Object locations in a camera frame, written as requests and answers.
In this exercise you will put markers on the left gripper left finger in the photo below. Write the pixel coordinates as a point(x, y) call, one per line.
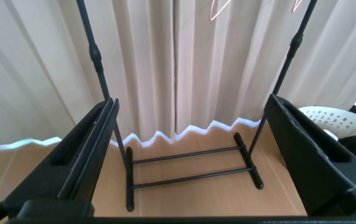
point(41, 193)

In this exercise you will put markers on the black clothes rack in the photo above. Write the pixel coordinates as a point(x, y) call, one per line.
point(94, 53)

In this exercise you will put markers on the white laundry basket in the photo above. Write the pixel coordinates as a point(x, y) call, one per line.
point(321, 116)

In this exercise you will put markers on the pink clothes hanger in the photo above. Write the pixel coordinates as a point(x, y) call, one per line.
point(297, 7)
point(211, 15)

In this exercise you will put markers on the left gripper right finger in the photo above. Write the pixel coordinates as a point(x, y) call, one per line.
point(321, 186)

